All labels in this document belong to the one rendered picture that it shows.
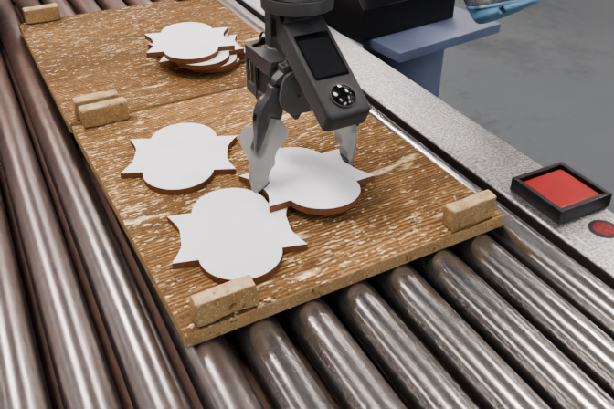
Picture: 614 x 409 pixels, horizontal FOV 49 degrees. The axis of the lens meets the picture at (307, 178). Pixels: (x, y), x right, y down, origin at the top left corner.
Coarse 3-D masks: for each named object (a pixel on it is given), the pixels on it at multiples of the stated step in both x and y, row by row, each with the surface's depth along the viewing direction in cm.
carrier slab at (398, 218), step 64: (128, 128) 85; (320, 128) 85; (384, 128) 85; (128, 192) 73; (384, 192) 73; (448, 192) 73; (320, 256) 64; (384, 256) 64; (192, 320) 57; (256, 320) 59
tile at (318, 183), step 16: (288, 160) 76; (304, 160) 76; (320, 160) 76; (336, 160) 76; (240, 176) 73; (272, 176) 73; (288, 176) 73; (304, 176) 73; (320, 176) 73; (336, 176) 73; (352, 176) 73; (368, 176) 73; (272, 192) 70; (288, 192) 70; (304, 192) 70; (320, 192) 70; (336, 192) 70; (352, 192) 70; (272, 208) 68; (304, 208) 68; (320, 208) 67; (336, 208) 67
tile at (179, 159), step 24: (144, 144) 80; (168, 144) 80; (192, 144) 80; (216, 144) 80; (144, 168) 75; (168, 168) 75; (192, 168) 75; (216, 168) 75; (168, 192) 72; (192, 192) 73
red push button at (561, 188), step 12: (528, 180) 76; (540, 180) 76; (552, 180) 76; (564, 180) 76; (576, 180) 76; (540, 192) 74; (552, 192) 74; (564, 192) 74; (576, 192) 74; (588, 192) 74; (564, 204) 72
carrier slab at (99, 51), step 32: (192, 0) 126; (32, 32) 112; (64, 32) 112; (96, 32) 112; (128, 32) 112; (160, 32) 112; (256, 32) 112; (64, 64) 101; (96, 64) 101; (128, 64) 101; (64, 96) 92; (128, 96) 92; (160, 96) 92; (192, 96) 92
